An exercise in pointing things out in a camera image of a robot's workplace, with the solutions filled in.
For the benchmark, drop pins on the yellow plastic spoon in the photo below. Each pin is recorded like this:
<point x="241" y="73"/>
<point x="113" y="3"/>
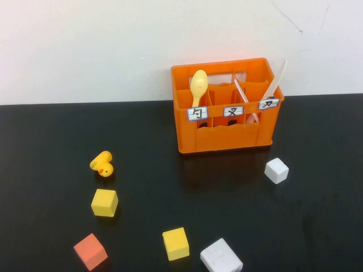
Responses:
<point x="199" y="83"/>

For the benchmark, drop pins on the pale pink plastic knife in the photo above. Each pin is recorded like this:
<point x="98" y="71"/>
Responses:
<point x="241" y="90"/>

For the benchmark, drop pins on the cream white plastic knife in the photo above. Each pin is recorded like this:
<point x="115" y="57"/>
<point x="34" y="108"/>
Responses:
<point x="276" y="82"/>

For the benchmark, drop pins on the orange plastic cutlery holder crate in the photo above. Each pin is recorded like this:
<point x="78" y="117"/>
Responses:
<point x="227" y="139"/>

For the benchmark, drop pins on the white label spoon character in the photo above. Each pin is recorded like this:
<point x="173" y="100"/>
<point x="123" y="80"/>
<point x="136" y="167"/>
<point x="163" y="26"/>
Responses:
<point x="197" y="114"/>

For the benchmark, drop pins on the white label fork character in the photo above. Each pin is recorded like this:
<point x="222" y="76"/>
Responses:
<point x="233" y="111"/>

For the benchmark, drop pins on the yellow rubber duck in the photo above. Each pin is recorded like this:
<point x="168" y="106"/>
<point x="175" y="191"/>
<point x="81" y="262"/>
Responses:
<point x="103" y="164"/>

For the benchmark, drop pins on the white label knife character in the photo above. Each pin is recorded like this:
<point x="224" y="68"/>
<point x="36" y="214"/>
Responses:
<point x="269" y="103"/>

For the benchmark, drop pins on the small white foam cube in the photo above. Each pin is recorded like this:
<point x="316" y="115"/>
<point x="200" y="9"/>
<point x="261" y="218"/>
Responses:
<point x="276" y="170"/>

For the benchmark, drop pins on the yellow foam cube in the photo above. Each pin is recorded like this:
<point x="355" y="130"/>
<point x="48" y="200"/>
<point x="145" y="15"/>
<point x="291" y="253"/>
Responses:
<point x="104" y="202"/>
<point x="175" y="244"/>

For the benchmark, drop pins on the large white foam cube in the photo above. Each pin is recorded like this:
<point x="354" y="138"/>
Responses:
<point x="221" y="256"/>

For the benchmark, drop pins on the salmon orange foam cube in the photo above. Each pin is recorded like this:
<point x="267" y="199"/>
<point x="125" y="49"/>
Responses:
<point x="90" y="252"/>

